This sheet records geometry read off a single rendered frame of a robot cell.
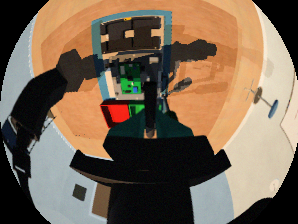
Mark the green circuit board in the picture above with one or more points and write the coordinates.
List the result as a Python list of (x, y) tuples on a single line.
[(130, 78)]

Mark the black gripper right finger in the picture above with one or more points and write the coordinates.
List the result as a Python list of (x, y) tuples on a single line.
[(170, 127)]

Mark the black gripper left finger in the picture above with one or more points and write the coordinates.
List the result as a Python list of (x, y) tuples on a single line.
[(130, 127)]

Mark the red open box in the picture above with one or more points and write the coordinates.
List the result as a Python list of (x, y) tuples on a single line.
[(115, 112)]

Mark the green bin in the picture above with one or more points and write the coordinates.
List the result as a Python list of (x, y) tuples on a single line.
[(136, 105)]

